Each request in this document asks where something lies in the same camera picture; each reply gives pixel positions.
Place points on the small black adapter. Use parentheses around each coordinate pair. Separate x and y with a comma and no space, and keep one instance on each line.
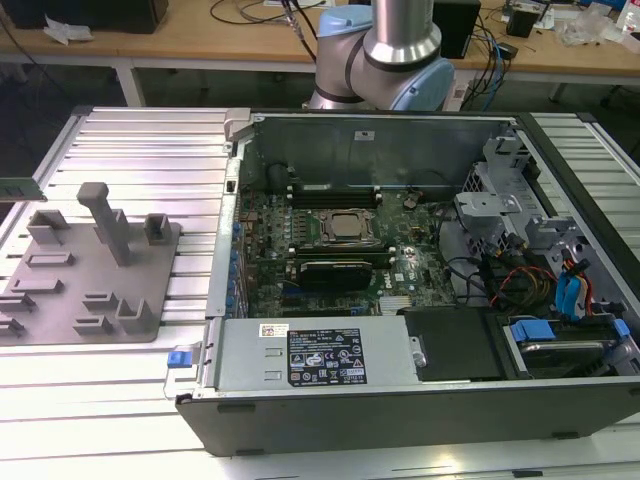
(508,51)

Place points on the green motherboard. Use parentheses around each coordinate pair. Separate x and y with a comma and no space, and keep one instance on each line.
(430,260)

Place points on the grey case hinge bracket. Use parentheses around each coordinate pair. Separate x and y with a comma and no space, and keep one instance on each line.
(235,122)

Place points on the clear plastic bags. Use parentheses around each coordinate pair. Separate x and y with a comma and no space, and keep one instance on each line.
(590,27)

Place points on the black RAM slot bank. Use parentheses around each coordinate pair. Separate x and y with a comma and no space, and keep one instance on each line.
(332,196)
(340,251)

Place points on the large black box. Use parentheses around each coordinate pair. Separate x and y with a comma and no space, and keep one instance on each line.
(100,15)

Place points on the grey power supply unit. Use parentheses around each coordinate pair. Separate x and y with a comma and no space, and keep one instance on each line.
(250,360)

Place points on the silver finned heatsink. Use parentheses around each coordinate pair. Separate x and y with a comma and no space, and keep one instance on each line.
(395,304)

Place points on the black open PC case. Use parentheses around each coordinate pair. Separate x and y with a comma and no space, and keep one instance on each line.
(400,425)

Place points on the black graphics card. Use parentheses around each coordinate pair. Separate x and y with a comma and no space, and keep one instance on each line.
(335,276)

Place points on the round coin battery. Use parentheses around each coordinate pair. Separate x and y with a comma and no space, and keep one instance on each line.
(410,203)

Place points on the green RAM stick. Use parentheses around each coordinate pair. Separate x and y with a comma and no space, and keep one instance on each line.
(20,189)

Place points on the hard disk in blue carrier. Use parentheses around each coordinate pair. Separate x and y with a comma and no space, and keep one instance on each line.
(532,331)

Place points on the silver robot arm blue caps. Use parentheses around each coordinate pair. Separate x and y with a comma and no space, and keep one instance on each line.
(400,45)

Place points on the silver CPU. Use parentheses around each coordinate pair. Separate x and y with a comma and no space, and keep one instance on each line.
(346,225)

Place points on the blue case latch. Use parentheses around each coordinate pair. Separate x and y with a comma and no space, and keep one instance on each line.
(180,360)

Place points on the crumpled white paper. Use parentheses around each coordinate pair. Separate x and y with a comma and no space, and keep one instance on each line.
(65,31)

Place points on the black desktop tower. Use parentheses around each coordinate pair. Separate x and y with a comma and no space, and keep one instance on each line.
(462,30)

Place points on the black plastic air shroud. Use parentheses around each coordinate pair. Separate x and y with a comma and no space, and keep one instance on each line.
(450,345)

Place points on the wooden desk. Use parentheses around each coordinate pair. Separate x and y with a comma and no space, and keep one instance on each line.
(175,45)

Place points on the small black box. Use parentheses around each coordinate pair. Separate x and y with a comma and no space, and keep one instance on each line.
(521,21)

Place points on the grey metal drive cage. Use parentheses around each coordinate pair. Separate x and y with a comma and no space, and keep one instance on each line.
(485,205)

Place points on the grey parts rack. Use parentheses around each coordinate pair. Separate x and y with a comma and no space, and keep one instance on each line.
(145,280)

